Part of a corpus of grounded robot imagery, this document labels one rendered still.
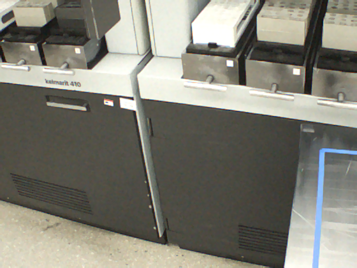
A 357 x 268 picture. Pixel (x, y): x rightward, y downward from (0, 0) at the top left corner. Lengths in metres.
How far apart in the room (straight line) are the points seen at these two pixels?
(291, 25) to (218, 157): 0.40
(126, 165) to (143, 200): 0.14
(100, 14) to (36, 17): 1.08
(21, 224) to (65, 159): 0.51
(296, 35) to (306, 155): 0.39
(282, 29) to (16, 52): 0.74
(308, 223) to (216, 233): 0.82
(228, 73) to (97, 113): 0.41
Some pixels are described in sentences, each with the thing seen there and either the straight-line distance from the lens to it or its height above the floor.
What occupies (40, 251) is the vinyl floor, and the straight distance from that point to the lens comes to 1.80.
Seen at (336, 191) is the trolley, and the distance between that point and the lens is 0.70.
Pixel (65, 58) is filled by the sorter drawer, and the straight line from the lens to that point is 1.25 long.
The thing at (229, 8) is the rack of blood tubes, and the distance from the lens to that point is 1.16.
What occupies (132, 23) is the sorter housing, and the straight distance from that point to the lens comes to 1.21.
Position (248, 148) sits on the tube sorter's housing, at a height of 0.56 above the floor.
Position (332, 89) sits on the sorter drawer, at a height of 0.76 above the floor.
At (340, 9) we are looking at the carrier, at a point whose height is 0.88.
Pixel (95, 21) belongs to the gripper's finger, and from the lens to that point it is 0.27.
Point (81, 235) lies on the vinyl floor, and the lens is 1.80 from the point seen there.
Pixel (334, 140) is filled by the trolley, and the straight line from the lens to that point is 0.79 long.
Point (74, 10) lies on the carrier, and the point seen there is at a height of 0.87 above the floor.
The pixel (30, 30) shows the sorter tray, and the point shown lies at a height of 0.83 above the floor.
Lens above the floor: 1.30
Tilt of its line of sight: 37 degrees down
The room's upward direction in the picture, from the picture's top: 7 degrees counter-clockwise
